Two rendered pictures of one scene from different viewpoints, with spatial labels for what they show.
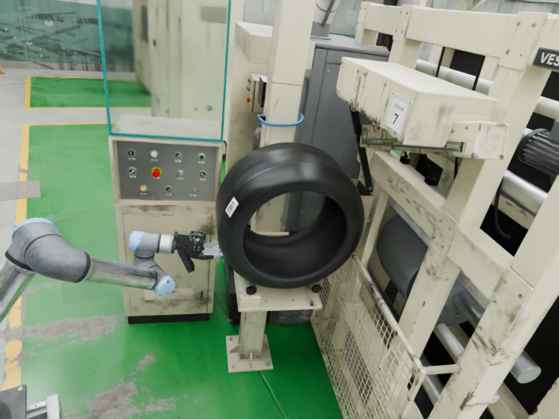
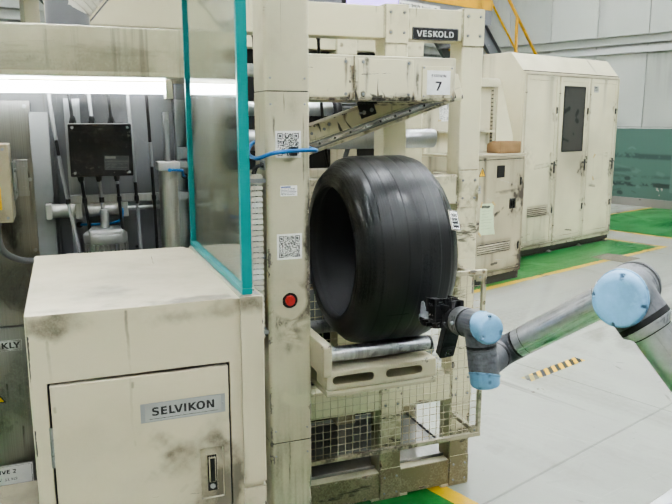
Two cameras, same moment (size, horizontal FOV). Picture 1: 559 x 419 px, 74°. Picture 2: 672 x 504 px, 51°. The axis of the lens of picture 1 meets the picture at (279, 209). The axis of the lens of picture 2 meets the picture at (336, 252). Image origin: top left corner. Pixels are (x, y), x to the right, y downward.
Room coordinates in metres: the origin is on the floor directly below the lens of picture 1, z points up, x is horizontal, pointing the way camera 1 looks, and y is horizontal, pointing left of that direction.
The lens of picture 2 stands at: (1.68, 2.12, 1.58)
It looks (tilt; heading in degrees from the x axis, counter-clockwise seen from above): 11 degrees down; 264
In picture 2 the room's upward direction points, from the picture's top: straight up
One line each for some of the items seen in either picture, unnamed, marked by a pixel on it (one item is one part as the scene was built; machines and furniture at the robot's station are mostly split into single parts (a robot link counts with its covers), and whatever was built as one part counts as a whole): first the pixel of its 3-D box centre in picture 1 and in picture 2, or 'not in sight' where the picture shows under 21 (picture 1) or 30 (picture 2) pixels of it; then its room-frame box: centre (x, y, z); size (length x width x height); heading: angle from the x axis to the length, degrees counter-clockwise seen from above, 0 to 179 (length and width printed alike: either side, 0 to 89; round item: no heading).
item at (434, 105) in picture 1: (398, 96); (361, 80); (1.33, -0.35, 1.71); 0.61 x 0.25 x 0.15; 15
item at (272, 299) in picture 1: (274, 281); (359, 366); (1.37, -0.03, 0.80); 0.37 x 0.36 x 0.02; 105
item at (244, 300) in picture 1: (245, 275); (377, 369); (1.34, 0.11, 0.84); 0.36 x 0.09 x 0.06; 15
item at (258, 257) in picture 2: not in sight; (257, 256); (1.69, 0.11, 1.19); 0.05 x 0.04 x 0.48; 105
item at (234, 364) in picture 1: (249, 350); not in sight; (1.61, 0.06, 0.02); 0.27 x 0.27 x 0.04; 15
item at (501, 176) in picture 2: not in sight; (472, 217); (-0.41, -4.58, 0.62); 0.91 x 0.58 x 1.25; 33
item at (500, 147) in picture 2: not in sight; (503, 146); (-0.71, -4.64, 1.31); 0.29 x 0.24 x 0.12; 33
